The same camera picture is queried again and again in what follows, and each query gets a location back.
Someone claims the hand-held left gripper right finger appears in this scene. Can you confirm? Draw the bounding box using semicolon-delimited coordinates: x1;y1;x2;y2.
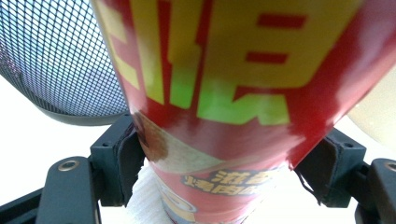
293;127;367;209

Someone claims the black mesh bin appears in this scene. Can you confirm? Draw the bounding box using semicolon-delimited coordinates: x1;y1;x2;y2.
0;0;130;127

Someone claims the red and yellow snack can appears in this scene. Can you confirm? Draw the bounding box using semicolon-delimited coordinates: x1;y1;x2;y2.
91;0;396;224

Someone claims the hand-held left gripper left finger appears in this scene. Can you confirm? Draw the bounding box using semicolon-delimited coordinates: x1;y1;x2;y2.
90;113;146;208

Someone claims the white paper tissue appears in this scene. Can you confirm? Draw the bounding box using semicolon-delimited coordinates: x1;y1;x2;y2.
125;163;176;224

